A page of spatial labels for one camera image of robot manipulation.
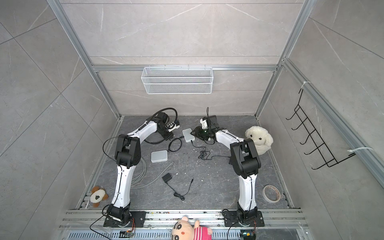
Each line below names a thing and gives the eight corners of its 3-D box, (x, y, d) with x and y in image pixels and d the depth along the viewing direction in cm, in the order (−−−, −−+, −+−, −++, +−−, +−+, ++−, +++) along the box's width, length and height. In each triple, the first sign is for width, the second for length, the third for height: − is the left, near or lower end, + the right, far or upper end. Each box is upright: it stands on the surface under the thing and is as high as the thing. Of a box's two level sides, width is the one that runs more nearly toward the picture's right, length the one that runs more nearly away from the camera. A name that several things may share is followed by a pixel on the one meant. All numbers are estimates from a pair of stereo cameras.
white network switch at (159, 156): (151, 163, 95) (150, 161, 94) (152, 153, 100) (151, 151, 98) (167, 160, 96) (167, 159, 95) (167, 151, 101) (166, 149, 99)
